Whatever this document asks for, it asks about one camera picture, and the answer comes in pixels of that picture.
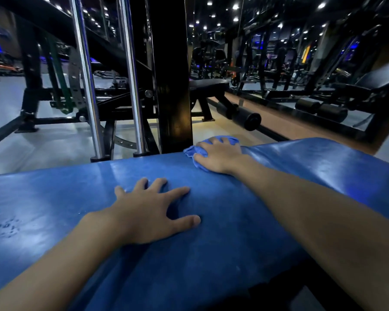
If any person's right forearm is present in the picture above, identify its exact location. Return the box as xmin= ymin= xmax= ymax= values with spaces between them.
xmin=235 ymin=157 xmax=389 ymax=311

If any black workout bench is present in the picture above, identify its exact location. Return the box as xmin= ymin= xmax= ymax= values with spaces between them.
xmin=189 ymin=78 xmax=231 ymax=123

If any black gym machine frame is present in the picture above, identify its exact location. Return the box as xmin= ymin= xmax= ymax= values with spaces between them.
xmin=0 ymin=0 xmax=160 ymax=156

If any blue bench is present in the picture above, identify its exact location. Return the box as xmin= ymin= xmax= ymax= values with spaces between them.
xmin=0 ymin=137 xmax=389 ymax=311

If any chrome guide rod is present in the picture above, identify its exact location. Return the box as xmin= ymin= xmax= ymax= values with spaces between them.
xmin=116 ymin=0 xmax=152 ymax=159
xmin=68 ymin=0 xmax=112 ymax=163

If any person's left hand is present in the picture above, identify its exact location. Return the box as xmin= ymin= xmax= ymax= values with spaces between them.
xmin=80 ymin=177 xmax=202 ymax=246

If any blue microfibre cloth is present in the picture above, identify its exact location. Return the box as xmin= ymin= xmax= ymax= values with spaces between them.
xmin=183 ymin=136 xmax=240 ymax=172

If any black framed wall mirror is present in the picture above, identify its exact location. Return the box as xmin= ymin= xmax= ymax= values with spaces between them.
xmin=225 ymin=0 xmax=389 ymax=145

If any person's right hand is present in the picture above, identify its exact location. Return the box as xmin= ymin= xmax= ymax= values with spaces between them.
xmin=193 ymin=136 xmax=257 ymax=177

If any person's left forearm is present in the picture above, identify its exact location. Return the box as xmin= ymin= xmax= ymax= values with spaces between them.
xmin=0 ymin=212 xmax=125 ymax=311

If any black roller pad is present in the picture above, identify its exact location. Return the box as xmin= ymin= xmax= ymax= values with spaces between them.
xmin=215 ymin=101 xmax=262 ymax=132

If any black machine upright column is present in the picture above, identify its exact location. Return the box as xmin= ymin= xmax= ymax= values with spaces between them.
xmin=147 ymin=0 xmax=194 ymax=155

